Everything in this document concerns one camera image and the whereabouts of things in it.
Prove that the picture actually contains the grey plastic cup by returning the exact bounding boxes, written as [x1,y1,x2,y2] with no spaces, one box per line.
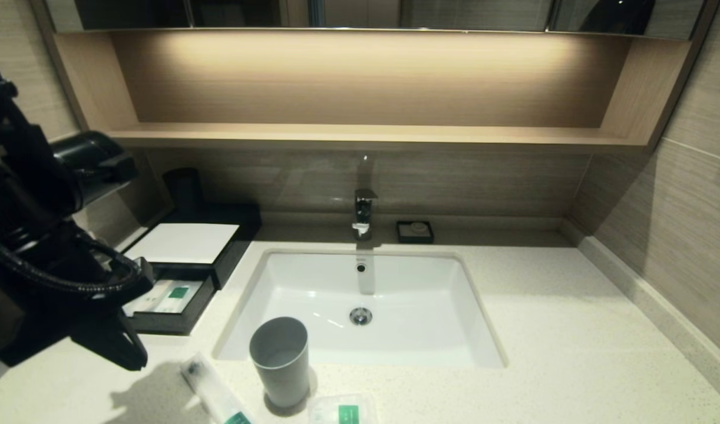
[248,317,310,408]

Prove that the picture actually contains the vanity kit packet green label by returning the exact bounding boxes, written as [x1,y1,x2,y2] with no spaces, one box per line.
[154,281,205,314]

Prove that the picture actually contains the black cylindrical cup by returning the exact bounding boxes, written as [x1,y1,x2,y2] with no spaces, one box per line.
[163,168,206,216]

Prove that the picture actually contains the white board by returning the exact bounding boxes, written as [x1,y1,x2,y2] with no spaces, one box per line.
[126,224,241,264]

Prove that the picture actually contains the chrome faucet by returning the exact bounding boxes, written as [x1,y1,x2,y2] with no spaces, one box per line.
[352,189,379,242]

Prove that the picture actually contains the white sink basin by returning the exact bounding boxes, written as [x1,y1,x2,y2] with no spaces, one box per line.
[213,249,508,370]

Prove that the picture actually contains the packet with green square label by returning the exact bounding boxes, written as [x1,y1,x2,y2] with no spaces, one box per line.
[309,393,379,424]

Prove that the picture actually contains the black soap dish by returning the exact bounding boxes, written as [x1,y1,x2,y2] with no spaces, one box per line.
[396,221,435,245]

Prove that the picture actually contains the mirror cabinet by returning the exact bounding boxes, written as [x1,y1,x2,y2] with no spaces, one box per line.
[47,0,705,41]

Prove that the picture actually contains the black cable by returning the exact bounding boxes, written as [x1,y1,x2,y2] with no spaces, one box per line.
[0,230,144,295]

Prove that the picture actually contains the black amenity box housing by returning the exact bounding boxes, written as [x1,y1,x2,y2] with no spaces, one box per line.
[127,203,263,290]

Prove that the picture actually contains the toothbrush packet with green label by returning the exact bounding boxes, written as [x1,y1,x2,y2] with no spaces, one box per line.
[180,352,257,424]

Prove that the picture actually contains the comb packet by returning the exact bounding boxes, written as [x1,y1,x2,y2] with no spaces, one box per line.
[127,281,176,313]

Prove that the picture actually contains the wooden wall shelf niche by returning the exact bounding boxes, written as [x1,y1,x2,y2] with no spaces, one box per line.
[33,28,717,154]

